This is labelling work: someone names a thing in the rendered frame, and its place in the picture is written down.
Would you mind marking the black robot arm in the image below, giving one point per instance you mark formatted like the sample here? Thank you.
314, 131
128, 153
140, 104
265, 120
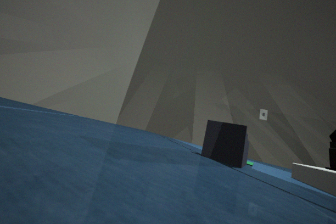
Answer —
332, 152

